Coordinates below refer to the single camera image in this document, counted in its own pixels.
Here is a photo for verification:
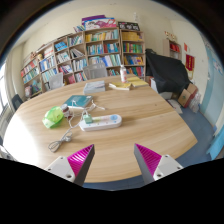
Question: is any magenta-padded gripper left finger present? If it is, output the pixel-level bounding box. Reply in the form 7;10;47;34
44;143;96;187

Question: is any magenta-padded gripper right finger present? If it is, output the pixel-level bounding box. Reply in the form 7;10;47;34
133;143;184;185

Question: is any small green charger block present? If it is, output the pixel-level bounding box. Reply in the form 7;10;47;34
83;113;94;125

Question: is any white charger cable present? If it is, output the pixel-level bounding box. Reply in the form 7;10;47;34
68;99;107;118

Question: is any green plastic bag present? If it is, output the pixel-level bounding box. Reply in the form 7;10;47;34
42;105;65;130

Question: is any small red-lidded jar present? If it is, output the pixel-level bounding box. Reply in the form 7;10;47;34
60;103;72;118

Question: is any white pastel-socket power strip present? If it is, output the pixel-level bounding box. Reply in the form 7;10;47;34
78;114;123;132

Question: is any teal book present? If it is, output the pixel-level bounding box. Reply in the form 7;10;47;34
63;94;94;110

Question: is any cardboard box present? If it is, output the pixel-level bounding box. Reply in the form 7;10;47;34
177;83;199;108

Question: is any dark office chair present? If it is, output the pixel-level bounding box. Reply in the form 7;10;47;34
11;93;24;111

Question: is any grey plain-back chair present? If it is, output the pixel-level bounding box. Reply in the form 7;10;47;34
48;72;65;91

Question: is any grey book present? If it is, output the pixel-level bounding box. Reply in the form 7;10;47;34
83;80;107;95

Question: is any yellow paperback book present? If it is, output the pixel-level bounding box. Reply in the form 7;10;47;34
108;81;133;92
126;76;150;89

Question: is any black cloth cover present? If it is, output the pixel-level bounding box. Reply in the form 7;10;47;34
144;48;192;95

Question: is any white bottle with red label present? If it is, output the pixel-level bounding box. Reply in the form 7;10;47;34
119;64;128;84

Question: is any grey mesh-back chair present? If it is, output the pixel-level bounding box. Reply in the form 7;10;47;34
82;63;109;81

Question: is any wooden bookshelf unit with books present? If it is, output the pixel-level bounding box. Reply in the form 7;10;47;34
19;14;147;100

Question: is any white power strip cord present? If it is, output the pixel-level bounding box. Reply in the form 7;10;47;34
47;111;84;154

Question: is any red wall banner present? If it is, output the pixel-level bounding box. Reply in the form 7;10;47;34
185;53;196;73

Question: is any small wooden wall shelf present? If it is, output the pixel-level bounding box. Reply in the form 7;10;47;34
163;31;183;61

